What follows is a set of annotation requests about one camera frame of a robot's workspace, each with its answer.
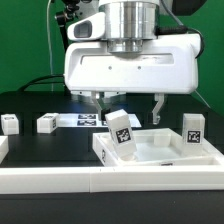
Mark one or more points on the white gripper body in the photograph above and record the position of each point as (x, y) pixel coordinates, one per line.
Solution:
(166, 65)

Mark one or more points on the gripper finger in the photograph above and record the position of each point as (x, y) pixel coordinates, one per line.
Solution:
(99, 104)
(159, 102)

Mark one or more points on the white square tabletop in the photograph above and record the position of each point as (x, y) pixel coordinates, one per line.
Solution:
(157, 147)

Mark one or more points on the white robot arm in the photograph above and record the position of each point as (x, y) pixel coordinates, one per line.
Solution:
(121, 49)

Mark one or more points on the white sheet with fiducial tags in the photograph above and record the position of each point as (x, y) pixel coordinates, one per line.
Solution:
(92, 120)

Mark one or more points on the white U-shaped obstacle fence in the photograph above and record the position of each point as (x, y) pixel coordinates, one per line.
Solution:
(110, 179)

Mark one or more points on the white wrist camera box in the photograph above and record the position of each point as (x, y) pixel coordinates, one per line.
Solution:
(89, 29)

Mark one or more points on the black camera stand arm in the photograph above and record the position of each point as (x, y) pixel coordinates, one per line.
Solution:
(65, 16)

